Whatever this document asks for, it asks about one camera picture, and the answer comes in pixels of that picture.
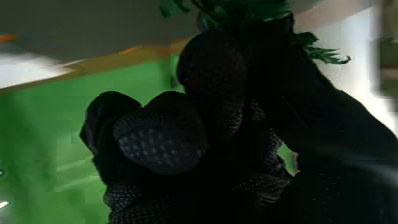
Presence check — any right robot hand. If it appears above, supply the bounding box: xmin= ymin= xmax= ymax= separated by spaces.
xmin=78 ymin=12 xmax=398 ymax=224

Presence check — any white sheet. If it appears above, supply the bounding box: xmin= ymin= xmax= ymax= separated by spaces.
xmin=0 ymin=51 xmax=71 ymax=89

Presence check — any dark mat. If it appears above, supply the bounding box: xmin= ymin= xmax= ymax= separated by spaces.
xmin=0 ymin=0 xmax=200 ymax=63

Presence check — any green sprig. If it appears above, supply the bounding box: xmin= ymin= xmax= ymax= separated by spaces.
xmin=158 ymin=0 xmax=351 ymax=66

